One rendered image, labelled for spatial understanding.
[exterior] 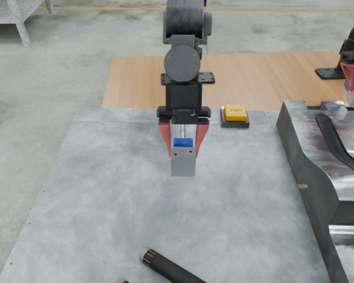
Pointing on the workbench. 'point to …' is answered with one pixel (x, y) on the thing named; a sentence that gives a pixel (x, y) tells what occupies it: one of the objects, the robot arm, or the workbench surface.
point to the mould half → (329, 183)
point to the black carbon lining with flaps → (325, 127)
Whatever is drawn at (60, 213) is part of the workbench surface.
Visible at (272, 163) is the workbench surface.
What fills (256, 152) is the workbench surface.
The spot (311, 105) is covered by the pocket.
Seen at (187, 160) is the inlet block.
